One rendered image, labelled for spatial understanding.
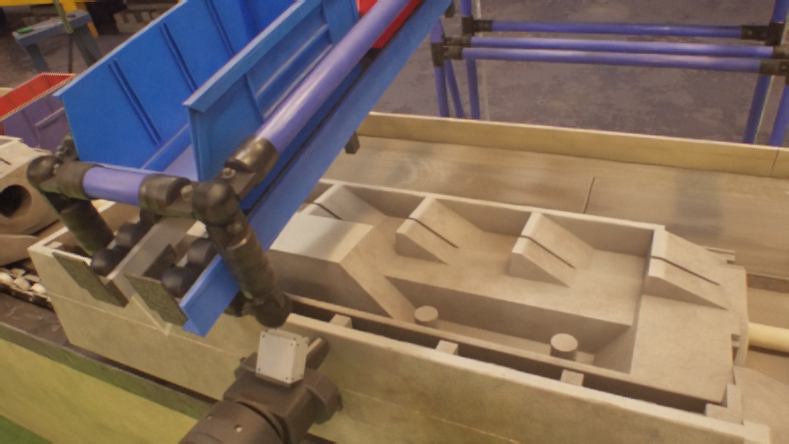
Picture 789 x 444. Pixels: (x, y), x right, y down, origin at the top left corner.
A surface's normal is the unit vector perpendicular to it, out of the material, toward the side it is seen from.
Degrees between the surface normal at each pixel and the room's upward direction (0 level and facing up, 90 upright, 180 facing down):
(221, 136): 92
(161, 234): 90
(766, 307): 0
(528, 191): 0
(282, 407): 10
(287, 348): 50
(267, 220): 90
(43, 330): 0
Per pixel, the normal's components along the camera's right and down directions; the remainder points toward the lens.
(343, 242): -0.07, -0.87
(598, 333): -0.43, 0.47
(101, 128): 0.89, 0.12
